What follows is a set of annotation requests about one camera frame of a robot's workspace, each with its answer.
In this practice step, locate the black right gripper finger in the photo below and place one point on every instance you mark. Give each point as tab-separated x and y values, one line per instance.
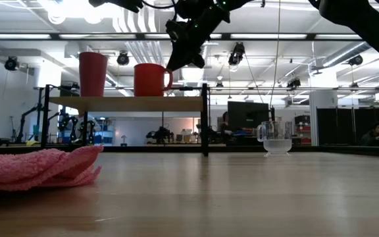
197	61
176	61

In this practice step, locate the red ceramic mug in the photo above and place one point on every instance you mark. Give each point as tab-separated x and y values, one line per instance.
150	80

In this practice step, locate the tall red plastic cup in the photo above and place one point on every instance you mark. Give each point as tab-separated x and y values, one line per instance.
93	74

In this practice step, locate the black background robot arm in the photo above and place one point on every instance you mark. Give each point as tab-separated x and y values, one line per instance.
25	121
77	130
160	135

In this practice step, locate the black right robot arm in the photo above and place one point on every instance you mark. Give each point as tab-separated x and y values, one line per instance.
367	23

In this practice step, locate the black ceiling spotlight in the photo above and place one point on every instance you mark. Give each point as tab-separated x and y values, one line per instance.
356	60
123	58
293	84
236	54
11	63

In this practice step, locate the person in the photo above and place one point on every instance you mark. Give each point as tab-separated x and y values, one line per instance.
375	133
225	123

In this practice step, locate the black computer monitor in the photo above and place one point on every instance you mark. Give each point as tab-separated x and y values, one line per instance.
248	116

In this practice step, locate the clear glass mug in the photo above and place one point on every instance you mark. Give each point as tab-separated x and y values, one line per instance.
276	140

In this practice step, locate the red storage rack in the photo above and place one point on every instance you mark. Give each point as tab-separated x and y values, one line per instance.
303	130

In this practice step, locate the white square pillar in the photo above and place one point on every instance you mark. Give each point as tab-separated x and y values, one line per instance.
322	112

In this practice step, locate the black partition panel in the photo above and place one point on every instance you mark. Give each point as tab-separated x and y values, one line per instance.
350	126

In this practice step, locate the pink microfibre cloth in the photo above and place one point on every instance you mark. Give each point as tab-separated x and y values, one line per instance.
28	168

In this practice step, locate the wooden shelf with black frame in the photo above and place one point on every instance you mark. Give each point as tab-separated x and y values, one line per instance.
127	103

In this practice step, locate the black horizontal frame bar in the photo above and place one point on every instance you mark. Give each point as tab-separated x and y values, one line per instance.
77	36

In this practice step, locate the long black table edge rail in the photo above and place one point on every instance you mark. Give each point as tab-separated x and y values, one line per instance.
341	149

